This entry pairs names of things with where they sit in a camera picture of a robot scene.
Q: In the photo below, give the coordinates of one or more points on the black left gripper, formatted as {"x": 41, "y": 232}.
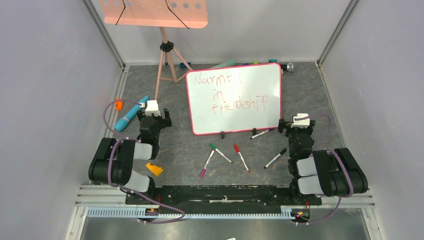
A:
{"x": 165, "y": 122}

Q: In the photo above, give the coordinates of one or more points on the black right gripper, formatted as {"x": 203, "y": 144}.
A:
{"x": 296, "y": 129}

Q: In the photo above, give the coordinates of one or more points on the black whiteboard marker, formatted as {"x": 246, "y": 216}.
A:
{"x": 282, "y": 152}

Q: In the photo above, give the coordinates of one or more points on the blue whiteboard marker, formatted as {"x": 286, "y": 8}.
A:
{"x": 260, "y": 133}

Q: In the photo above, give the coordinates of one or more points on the pink framed whiteboard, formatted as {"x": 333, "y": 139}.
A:
{"x": 234, "y": 99}

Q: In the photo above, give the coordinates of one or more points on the red whiteboard marker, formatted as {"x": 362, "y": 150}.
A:
{"x": 237, "y": 149}

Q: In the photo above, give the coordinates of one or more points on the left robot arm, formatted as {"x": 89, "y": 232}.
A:
{"x": 113, "y": 159}

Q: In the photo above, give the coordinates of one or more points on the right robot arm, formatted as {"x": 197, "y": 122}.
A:
{"x": 324, "y": 172}

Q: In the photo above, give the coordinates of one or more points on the green whiteboard marker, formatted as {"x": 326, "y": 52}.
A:
{"x": 219, "y": 152}

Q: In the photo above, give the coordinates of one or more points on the purple whiteboard marker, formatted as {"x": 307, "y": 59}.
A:
{"x": 206, "y": 164}

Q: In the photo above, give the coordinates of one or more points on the orange stair toy block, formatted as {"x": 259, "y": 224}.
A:
{"x": 154, "y": 169}

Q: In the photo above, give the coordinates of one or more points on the black microphone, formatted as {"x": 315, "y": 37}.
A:
{"x": 287, "y": 67}

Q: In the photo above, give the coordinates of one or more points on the mint green cylinder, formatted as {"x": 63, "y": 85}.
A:
{"x": 228, "y": 63}

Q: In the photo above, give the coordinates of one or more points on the pink music stand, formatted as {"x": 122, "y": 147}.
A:
{"x": 186, "y": 14}

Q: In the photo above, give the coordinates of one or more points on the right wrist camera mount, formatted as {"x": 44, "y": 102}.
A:
{"x": 300, "y": 120}

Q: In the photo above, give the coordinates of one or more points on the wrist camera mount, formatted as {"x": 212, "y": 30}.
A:
{"x": 151, "y": 108}
{"x": 300, "y": 120}

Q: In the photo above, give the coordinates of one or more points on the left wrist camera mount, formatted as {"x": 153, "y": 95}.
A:
{"x": 151, "y": 108}

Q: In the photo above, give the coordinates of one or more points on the orange toy block at wall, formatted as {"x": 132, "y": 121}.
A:
{"x": 118, "y": 104}

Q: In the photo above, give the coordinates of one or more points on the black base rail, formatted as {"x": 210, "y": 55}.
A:
{"x": 227, "y": 199}

